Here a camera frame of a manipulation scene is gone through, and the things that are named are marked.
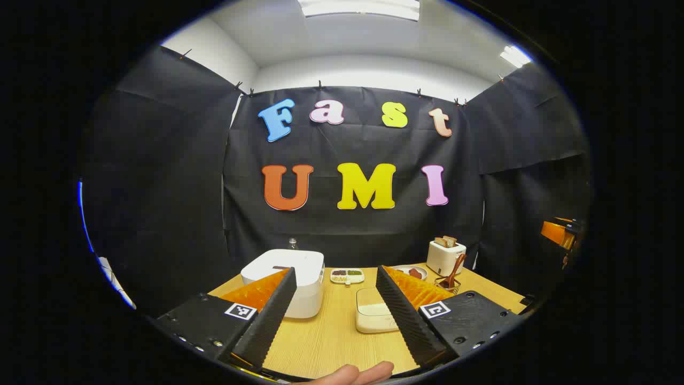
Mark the white device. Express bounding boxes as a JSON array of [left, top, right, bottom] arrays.
[[96, 257, 137, 310]]

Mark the white rice cooker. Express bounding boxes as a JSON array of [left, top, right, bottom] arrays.
[[240, 249, 325, 320]]

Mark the large ceiling light panel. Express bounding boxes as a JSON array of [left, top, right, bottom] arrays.
[[297, 0, 421, 22]]

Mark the black backdrop cloth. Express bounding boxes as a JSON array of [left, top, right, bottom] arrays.
[[80, 45, 591, 321]]

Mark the lit computer screen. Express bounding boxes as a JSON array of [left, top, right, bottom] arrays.
[[77, 179, 95, 253]]

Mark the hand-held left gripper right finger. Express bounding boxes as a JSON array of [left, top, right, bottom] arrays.
[[376, 265, 527, 369]]

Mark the white round plate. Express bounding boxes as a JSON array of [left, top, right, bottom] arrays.
[[390, 265, 428, 281]]

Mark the white divided condiment dish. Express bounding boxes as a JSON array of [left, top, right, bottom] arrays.
[[330, 268, 365, 284]]

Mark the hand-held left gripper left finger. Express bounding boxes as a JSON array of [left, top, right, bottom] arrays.
[[152, 267, 298, 374]]

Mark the metal wire chopstick holder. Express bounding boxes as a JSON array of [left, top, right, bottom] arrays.
[[434, 275, 461, 295]]

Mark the white toaster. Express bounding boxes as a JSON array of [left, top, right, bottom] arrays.
[[426, 240, 467, 277]]

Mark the clear container of white rice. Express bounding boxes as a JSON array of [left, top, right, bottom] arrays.
[[355, 288, 399, 334]]

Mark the brown wooden spoon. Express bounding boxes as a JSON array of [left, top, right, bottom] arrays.
[[444, 253, 467, 289]]

